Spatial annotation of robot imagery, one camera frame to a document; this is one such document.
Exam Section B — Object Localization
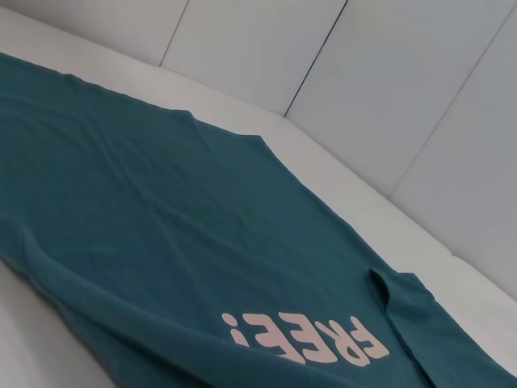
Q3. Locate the teal blue printed t-shirt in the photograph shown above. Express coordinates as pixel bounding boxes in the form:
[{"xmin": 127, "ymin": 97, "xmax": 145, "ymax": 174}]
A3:
[{"xmin": 0, "ymin": 52, "xmax": 517, "ymax": 388}]

